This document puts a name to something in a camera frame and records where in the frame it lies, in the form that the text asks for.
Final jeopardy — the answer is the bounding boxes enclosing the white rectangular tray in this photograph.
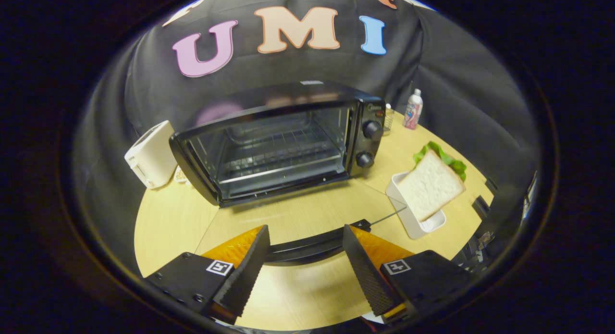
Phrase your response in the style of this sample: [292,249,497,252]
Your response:
[385,172,447,240]

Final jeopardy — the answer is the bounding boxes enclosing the white bread lettuce sandwich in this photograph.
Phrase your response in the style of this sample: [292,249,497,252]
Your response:
[397,141,467,223]

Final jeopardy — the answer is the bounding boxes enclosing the white pop-up toaster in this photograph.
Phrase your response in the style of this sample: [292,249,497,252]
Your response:
[124,120,178,189]

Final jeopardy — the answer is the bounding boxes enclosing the black toaster oven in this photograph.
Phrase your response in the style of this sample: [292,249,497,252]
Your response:
[168,80,409,266]

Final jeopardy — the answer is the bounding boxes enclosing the glass toaster oven door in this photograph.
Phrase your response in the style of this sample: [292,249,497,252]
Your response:
[195,178,409,266]

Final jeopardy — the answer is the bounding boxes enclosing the white pink-label bottle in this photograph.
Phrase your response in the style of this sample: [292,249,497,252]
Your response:
[403,88,424,130]

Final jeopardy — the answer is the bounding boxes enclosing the metal oven rack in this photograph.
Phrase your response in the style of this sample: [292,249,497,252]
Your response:
[219,127,347,182]

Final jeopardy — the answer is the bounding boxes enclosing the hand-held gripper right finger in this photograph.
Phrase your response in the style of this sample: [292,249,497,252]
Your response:
[343,224,476,324]

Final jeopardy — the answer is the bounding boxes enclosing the dark clutter beside table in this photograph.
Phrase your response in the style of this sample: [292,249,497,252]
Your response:
[452,171,539,277]

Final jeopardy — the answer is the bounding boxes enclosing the black backdrop cloth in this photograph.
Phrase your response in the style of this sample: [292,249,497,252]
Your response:
[72,0,541,258]

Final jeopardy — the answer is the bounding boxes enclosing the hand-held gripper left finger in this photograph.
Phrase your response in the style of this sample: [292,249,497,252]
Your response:
[144,224,271,325]

